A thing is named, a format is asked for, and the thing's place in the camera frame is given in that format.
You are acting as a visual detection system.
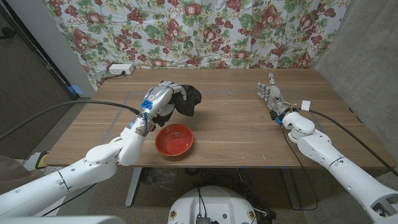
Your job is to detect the floral fruit print backdrop cloth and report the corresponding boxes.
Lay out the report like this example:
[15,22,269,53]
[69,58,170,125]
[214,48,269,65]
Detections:
[40,0,351,90]

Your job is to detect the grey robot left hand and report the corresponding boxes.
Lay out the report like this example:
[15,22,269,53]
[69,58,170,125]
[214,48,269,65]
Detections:
[127,80,187,136]

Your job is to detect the person in brown clothing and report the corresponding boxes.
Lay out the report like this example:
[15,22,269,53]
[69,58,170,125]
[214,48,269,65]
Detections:
[0,154,44,195]

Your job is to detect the yellow and black tool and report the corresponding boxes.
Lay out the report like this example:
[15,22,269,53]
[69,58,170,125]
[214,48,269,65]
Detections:
[35,150,50,170]

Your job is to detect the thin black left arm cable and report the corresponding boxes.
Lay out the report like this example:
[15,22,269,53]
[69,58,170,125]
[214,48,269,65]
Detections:
[41,182,98,217]

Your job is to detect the grey table leg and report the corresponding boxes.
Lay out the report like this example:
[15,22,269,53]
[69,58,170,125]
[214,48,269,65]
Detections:
[124,167,143,208]
[281,167,302,211]

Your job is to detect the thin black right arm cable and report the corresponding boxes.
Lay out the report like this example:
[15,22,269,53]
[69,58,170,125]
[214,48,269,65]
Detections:
[279,123,318,212]

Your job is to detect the black power strip cord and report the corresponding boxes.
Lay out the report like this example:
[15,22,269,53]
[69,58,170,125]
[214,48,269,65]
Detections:
[98,70,127,88]

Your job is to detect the black shorts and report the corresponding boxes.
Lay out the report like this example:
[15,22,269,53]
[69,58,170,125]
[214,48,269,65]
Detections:
[154,84,202,128]

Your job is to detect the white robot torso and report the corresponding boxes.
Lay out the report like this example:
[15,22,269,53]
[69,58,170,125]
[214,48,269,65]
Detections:
[167,185,258,224]

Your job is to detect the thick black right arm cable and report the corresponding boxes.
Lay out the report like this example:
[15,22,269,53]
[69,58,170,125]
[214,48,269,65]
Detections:
[308,108,398,178]

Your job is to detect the white robot head rim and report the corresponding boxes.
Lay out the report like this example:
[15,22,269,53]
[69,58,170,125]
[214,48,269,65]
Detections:
[0,215,127,224]

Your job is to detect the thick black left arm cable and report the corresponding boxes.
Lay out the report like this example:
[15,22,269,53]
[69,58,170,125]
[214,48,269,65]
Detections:
[0,100,141,141]

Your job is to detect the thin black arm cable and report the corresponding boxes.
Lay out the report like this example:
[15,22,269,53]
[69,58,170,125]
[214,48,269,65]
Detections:
[279,123,318,212]
[41,182,98,217]

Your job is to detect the white power strip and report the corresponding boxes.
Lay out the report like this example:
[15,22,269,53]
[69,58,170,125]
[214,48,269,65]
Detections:
[108,63,136,75]

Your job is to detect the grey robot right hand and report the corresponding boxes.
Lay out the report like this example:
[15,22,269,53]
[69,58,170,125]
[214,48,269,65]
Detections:
[257,72,293,122]

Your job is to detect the clear plastic bag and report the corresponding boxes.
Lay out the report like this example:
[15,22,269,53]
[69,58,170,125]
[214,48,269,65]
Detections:
[146,167,178,190]

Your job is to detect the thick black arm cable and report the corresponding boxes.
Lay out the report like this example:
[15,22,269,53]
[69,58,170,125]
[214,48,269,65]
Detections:
[0,100,141,141]
[308,108,398,178]

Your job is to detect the red bowl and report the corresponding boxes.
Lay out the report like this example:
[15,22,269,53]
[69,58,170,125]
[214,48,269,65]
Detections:
[154,123,195,157]

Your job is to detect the blue tape piece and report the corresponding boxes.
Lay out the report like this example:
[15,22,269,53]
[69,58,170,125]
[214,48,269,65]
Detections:
[67,84,85,96]

